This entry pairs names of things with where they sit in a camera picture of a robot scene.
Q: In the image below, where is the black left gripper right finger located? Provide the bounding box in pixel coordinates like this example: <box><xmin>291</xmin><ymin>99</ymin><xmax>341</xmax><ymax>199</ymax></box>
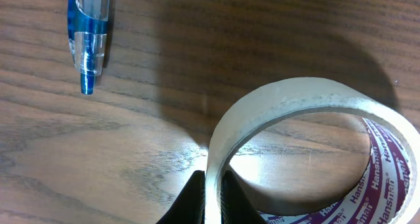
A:
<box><xmin>220</xmin><ymin>171</ymin><xmax>266</xmax><ymax>224</ymax></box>

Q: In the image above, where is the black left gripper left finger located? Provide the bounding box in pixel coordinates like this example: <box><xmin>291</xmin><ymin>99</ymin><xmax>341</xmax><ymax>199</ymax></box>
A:
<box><xmin>156</xmin><ymin>170</ymin><xmax>205</xmax><ymax>224</ymax></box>

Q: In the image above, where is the blue ballpoint pen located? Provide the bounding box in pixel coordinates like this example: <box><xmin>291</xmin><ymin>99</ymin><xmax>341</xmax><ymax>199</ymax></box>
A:
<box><xmin>67</xmin><ymin>0</ymin><xmax>110</xmax><ymax>95</ymax></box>

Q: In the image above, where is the large white tape roll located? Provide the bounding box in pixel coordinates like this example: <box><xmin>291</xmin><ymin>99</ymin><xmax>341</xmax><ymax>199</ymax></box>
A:
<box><xmin>204</xmin><ymin>78</ymin><xmax>419</xmax><ymax>223</ymax></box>

